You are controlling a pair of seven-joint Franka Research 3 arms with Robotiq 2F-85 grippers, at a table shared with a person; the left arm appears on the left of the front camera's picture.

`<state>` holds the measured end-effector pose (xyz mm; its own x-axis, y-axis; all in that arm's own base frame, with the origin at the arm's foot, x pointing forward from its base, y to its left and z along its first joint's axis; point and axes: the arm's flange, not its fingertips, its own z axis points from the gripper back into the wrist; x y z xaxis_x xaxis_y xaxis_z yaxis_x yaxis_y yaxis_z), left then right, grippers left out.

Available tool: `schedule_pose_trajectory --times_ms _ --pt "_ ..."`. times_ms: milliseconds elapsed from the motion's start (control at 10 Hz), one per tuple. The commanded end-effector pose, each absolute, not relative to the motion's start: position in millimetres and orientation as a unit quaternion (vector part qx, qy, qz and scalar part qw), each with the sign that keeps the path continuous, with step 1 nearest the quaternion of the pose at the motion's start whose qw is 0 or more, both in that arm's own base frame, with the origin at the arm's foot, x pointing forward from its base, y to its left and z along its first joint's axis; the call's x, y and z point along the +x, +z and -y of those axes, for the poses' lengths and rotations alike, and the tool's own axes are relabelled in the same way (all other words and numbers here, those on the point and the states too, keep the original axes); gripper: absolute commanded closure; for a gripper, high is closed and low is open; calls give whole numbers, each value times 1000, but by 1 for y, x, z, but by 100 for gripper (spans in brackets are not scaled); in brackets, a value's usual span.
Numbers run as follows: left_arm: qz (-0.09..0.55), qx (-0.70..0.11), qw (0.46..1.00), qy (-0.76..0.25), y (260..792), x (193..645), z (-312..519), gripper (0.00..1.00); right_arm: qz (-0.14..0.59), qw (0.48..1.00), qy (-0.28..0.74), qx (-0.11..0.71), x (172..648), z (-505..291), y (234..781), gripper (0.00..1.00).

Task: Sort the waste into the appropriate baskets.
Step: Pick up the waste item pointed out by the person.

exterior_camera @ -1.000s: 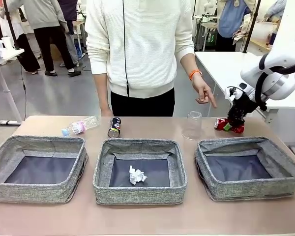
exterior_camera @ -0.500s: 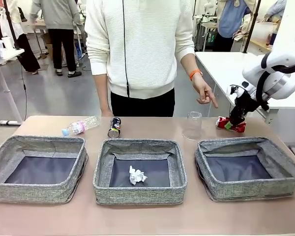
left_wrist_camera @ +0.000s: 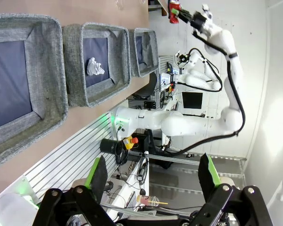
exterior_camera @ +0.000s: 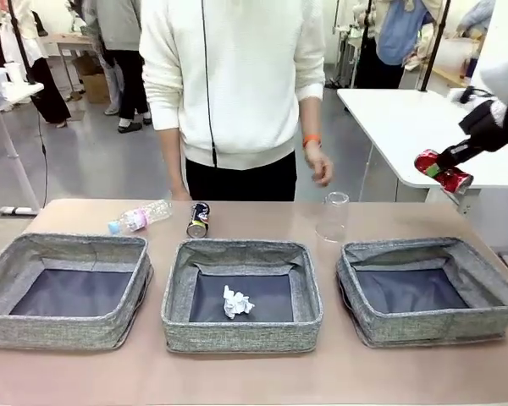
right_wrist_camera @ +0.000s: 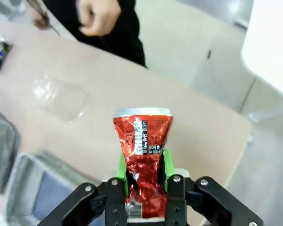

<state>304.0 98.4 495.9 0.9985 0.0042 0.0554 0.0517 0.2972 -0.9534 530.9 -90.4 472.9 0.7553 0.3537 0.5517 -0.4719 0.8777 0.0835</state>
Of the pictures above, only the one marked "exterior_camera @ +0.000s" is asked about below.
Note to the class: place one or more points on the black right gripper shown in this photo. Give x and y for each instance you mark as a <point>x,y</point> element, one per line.
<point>487,127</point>

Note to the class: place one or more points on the crushed red soda can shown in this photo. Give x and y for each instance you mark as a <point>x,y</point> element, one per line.
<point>457,182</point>

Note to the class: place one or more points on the clear bottle with pink label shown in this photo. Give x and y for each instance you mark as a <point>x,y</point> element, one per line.
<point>146,215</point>

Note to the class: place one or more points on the dark blue soda can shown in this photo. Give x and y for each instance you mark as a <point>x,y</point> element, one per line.
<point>199,220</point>

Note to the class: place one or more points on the person's right forearm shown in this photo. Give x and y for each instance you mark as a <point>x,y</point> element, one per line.
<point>171,156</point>

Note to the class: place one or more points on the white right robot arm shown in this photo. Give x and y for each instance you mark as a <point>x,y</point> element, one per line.
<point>506,51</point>

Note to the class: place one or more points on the person's left forearm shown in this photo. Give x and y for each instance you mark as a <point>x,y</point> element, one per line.
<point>310,118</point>

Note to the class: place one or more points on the person's left hand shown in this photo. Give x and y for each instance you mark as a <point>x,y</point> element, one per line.
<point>319,162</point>

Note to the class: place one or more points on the person's right hand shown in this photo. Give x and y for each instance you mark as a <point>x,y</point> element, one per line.
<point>181,192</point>

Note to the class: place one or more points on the white power strip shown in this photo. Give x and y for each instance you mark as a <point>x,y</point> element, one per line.
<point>19,210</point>

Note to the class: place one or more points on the white rounded-corner table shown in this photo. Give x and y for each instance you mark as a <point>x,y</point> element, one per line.
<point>406,127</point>

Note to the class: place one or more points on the person in black skirt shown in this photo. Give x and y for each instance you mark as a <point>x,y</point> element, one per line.
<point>46,93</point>

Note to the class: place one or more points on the black stand pole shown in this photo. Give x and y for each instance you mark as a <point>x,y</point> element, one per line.
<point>434,42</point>
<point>21,42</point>

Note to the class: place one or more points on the cardboard box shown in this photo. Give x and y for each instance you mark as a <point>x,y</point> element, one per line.
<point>95,89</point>

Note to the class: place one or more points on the grey fabric basket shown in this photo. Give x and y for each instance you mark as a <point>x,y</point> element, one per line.
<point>427,330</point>
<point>237,338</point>
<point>46,334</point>

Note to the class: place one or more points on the clear plastic cup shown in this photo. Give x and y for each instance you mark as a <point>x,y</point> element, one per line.
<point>332,220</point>

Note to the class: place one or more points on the person in blue shirt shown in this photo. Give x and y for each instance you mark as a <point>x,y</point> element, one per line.
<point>398,29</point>

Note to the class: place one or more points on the wooden workbench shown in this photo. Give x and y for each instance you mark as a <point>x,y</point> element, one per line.
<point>67,42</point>

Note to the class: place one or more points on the orange wristwatch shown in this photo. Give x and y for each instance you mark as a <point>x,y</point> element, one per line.
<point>311,140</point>

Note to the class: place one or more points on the person in jeans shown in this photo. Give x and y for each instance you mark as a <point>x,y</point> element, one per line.
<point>112,89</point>

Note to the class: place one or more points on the person in light blue top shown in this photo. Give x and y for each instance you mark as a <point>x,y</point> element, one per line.
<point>476,14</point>

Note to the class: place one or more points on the person in grey jacket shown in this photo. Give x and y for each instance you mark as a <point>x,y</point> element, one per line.
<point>123,25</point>

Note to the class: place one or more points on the person in white sweater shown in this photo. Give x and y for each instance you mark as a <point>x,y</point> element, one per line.
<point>237,84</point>

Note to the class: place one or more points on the crumpled white paper ball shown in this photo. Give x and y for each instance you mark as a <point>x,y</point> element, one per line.
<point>237,302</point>

